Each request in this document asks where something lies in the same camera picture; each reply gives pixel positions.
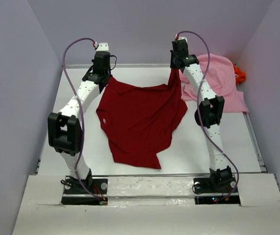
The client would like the pink t shirt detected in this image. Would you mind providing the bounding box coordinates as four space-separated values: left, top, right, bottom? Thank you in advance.
179 53 249 113

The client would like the white cardboard front cover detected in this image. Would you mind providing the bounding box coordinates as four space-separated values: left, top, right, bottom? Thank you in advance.
13 174 280 235

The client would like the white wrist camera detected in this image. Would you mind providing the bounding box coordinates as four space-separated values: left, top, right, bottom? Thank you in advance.
174 35 187 43
93 42 109 52

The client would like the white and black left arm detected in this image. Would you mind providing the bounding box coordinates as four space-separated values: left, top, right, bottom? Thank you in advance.
47 50 112 196

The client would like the dark red t shirt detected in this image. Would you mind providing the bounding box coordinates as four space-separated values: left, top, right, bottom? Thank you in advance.
96 69 187 169

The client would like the white back table rail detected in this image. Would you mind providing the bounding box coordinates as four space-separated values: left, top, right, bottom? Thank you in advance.
66 63 170 69

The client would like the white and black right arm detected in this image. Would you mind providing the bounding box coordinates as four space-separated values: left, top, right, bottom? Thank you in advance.
170 37 235 194

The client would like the orange cloth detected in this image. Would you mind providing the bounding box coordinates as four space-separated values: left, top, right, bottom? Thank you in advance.
233 64 246 85

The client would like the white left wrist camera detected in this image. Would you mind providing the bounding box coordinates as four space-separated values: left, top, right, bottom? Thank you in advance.
93 42 109 52

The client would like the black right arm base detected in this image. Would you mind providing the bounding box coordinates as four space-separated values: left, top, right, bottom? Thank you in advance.
191 177 241 205

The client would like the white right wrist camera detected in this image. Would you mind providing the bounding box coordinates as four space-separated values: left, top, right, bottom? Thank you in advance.
174 35 187 43

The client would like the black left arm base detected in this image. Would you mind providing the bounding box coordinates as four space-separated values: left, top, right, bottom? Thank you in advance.
61 176 108 206

